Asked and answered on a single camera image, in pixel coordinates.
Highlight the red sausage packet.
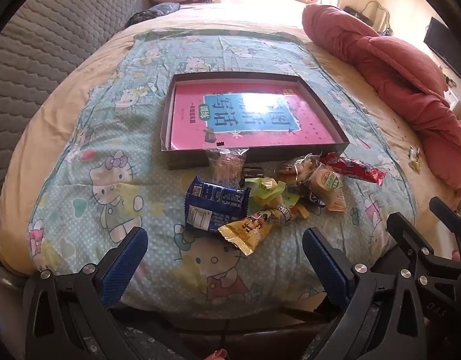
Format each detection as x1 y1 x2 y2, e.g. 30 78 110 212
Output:
320 151 387 187

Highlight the fried snack clear packet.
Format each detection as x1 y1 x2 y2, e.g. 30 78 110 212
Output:
276 153 322 185

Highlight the blue biscuit packet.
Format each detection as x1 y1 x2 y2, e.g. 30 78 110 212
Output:
183 175 252 234

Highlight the grey quilted headboard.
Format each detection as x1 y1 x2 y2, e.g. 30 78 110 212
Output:
0 0 153 256

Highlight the bed with beige sheet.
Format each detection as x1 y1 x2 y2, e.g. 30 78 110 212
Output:
0 0 461 308

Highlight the green candy packet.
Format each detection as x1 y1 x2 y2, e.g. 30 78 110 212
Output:
246 177 288 209

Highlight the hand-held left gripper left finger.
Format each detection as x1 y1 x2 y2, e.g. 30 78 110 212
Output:
23 227 149 346

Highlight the round cake packet green label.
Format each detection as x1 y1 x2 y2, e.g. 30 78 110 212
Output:
309 164 346 196

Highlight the pink book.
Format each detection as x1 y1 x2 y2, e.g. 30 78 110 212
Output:
170 83 335 151

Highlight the brown chocolate bar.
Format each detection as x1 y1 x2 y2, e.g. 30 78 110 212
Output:
287 190 327 209

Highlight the orange snack packet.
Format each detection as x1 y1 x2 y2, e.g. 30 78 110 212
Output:
321 187 348 213

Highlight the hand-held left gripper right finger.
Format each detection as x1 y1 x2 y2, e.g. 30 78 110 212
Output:
303 228 422 346

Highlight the black bag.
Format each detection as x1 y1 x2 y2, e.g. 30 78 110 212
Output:
343 6 374 26

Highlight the metal frame chair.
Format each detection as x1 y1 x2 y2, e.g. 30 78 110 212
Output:
362 0 395 31

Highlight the yellow chips packet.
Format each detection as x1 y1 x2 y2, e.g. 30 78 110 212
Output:
217 205 297 258

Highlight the clear cracker packet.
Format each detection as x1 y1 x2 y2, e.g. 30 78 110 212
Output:
204 148 250 189

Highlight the cat printed blanket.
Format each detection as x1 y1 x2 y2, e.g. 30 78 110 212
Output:
28 29 419 311

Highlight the small yellow packet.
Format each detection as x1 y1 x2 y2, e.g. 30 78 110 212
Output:
408 145 423 174

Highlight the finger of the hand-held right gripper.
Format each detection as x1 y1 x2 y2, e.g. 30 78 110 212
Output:
387 212 453 290
429 196 461 264

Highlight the pink quilt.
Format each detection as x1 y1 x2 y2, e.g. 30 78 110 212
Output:
302 4 461 196

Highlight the black television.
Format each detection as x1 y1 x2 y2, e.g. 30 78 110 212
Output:
423 16 461 82

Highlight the dark patterned pillow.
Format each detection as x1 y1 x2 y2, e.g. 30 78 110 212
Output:
125 2 181 29

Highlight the dark cardboard box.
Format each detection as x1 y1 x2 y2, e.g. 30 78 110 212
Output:
161 71 350 170

